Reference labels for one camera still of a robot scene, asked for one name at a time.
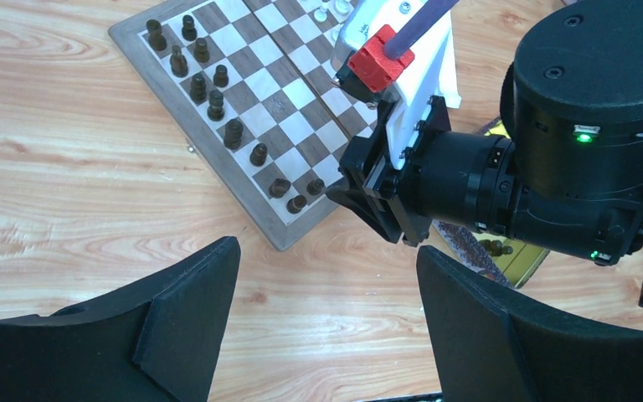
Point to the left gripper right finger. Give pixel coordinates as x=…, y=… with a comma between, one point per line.
x=492, y=343

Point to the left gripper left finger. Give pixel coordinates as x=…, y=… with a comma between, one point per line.
x=156, y=339

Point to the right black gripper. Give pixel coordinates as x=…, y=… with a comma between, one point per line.
x=396, y=204

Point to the gold metal tray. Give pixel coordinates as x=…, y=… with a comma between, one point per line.
x=508, y=261

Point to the wooden folding chess board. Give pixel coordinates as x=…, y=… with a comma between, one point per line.
x=279, y=59

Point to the dark chess bishop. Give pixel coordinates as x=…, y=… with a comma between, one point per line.
x=178, y=62

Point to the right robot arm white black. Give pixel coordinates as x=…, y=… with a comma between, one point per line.
x=567, y=175

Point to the dark chess rook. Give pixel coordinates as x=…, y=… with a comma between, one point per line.
x=297, y=204

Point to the dark chess piece on board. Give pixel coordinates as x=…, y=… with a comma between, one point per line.
x=233, y=132

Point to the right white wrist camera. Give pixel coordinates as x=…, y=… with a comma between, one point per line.
x=401, y=52

